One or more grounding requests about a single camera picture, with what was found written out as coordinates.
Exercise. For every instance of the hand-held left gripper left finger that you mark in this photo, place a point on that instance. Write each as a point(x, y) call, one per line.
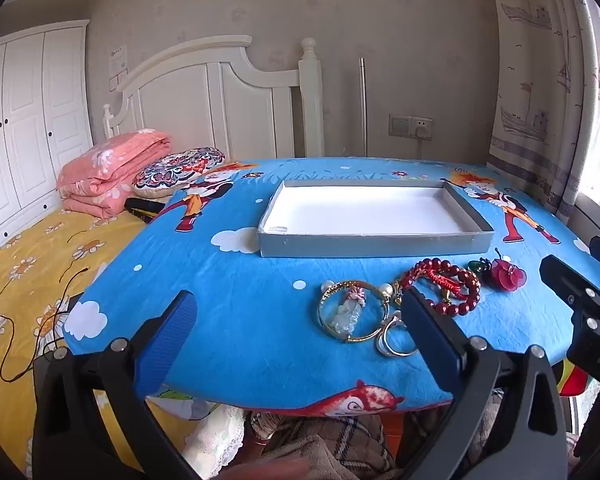
point(167, 345)

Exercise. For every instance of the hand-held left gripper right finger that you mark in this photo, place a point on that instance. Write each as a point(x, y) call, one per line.
point(430, 345)

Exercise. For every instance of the interlocked metal rings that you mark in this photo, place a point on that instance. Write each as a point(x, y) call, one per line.
point(386, 349)

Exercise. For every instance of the red flower hair clip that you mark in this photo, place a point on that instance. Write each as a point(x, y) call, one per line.
point(505, 275)

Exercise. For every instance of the clear jade pendant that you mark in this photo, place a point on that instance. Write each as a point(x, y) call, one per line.
point(347, 312)

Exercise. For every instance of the gold bangle with pearls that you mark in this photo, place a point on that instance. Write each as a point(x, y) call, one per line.
point(325, 325)

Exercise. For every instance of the grey shallow cardboard box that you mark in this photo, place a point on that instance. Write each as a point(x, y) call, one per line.
point(370, 210)

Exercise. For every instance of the blue cartoon tablecloth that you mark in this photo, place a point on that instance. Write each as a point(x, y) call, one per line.
point(260, 320)

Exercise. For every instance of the white lace cloth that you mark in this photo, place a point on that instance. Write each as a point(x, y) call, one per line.
point(215, 440)

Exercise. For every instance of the plaid cloth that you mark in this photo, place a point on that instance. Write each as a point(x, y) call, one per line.
point(325, 450)

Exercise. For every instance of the yellow floral bedsheet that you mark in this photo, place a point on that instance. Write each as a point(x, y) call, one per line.
point(30, 270)

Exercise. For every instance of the patterned round pillow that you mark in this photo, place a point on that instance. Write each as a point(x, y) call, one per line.
point(180, 170)

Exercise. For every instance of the ship print curtain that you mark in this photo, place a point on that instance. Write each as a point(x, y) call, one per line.
point(540, 85)

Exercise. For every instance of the pink folded quilt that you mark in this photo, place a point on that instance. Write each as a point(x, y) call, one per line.
point(110, 170)

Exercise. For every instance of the metal pole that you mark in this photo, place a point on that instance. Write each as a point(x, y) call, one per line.
point(363, 110)

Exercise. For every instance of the white bed headboard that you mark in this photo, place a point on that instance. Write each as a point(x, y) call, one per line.
point(240, 110)

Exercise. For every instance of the white wardrobe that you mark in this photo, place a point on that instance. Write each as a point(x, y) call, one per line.
point(25, 125)

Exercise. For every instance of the wall power socket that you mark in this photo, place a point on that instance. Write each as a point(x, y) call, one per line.
point(422, 122)

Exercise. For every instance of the wall light switch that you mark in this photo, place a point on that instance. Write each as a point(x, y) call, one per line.
point(400, 125)

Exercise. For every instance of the paper wall notice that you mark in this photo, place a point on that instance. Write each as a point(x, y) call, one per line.
point(118, 65)

